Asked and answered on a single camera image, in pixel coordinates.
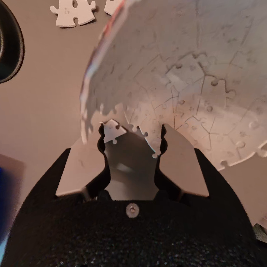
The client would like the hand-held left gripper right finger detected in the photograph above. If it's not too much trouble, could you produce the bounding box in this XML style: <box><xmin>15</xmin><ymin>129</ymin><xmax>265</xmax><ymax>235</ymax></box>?
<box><xmin>154</xmin><ymin>124</ymin><xmax>210</xmax><ymax>201</ymax></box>

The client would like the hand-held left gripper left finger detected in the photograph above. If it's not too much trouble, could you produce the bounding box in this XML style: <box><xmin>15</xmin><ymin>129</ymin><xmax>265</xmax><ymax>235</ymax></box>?
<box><xmin>55</xmin><ymin>123</ymin><xmax>111</xmax><ymax>200</ymax></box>

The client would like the white puzzle piece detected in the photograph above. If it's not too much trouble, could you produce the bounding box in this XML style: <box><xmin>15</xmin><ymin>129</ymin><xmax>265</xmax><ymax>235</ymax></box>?
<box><xmin>50</xmin><ymin>0</ymin><xmax>97</xmax><ymax>28</ymax></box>
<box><xmin>103</xmin><ymin>119</ymin><xmax>127</xmax><ymax>145</ymax></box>
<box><xmin>104</xmin><ymin>0</ymin><xmax>125</xmax><ymax>16</ymax></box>

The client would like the printed puzzle ball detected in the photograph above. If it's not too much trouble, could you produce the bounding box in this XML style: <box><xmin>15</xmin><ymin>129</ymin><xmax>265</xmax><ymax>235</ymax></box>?
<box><xmin>79</xmin><ymin>0</ymin><xmax>267</xmax><ymax>172</ymax></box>

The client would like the black ball stand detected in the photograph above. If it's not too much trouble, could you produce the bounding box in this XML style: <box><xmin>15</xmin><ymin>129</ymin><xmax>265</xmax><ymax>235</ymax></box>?
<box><xmin>0</xmin><ymin>0</ymin><xmax>25</xmax><ymax>84</ymax></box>

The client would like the blue box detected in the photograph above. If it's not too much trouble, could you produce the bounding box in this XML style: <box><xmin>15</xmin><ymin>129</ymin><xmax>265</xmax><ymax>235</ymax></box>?
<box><xmin>0</xmin><ymin>155</ymin><xmax>25</xmax><ymax>249</ymax></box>

